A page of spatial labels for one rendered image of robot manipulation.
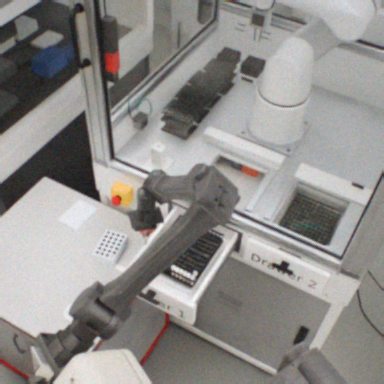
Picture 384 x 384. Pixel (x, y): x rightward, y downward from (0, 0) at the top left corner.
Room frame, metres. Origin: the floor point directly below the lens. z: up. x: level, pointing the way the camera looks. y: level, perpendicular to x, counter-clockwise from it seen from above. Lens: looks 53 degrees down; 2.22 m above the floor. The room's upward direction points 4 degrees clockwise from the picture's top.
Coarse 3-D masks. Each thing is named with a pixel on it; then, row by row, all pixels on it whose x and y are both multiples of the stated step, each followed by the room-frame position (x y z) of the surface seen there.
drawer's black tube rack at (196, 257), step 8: (208, 232) 1.07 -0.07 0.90; (216, 232) 1.07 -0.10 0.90; (200, 240) 1.05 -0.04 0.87; (208, 240) 1.05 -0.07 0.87; (216, 240) 1.03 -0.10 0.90; (192, 248) 0.99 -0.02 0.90; (200, 248) 1.00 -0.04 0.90; (208, 248) 1.01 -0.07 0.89; (216, 248) 1.02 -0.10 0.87; (184, 256) 0.96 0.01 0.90; (192, 256) 0.97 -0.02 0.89; (200, 256) 0.96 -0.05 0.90; (208, 256) 0.96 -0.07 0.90; (176, 264) 0.93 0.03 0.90; (184, 264) 0.93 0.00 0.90; (192, 264) 0.93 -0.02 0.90; (200, 264) 0.93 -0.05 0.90; (168, 272) 0.91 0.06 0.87; (192, 272) 0.90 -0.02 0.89; (200, 272) 0.92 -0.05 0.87
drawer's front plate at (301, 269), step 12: (252, 240) 1.02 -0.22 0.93; (252, 252) 1.01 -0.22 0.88; (264, 252) 0.99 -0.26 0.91; (276, 252) 0.98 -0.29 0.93; (264, 264) 0.99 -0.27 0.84; (300, 264) 0.94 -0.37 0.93; (288, 276) 0.95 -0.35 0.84; (300, 276) 0.93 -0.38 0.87; (312, 276) 0.91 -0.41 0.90; (324, 276) 0.90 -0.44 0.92; (312, 288) 0.91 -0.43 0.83
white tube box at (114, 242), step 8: (112, 232) 1.12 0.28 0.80; (120, 232) 1.12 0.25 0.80; (104, 240) 1.09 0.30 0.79; (112, 240) 1.08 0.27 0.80; (120, 240) 1.09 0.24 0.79; (96, 248) 1.04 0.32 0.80; (104, 248) 1.05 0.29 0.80; (112, 248) 1.05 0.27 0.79; (120, 248) 1.05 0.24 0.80; (96, 256) 1.01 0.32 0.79; (104, 256) 1.01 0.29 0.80; (120, 256) 1.04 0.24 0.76; (112, 264) 1.00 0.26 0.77
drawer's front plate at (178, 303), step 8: (120, 272) 0.87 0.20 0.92; (144, 288) 0.83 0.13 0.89; (152, 288) 0.81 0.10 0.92; (160, 288) 0.81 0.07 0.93; (136, 296) 0.84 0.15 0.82; (160, 296) 0.80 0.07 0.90; (168, 296) 0.79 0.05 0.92; (176, 296) 0.79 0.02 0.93; (152, 304) 0.82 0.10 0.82; (160, 304) 0.80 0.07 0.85; (168, 304) 0.79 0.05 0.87; (176, 304) 0.78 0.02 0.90; (184, 304) 0.76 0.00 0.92; (192, 304) 0.76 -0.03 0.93; (168, 312) 0.79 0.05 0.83; (176, 312) 0.77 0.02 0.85; (184, 312) 0.76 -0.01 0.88; (192, 312) 0.75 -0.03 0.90; (184, 320) 0.76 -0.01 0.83; (192, 320) 0.75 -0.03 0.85
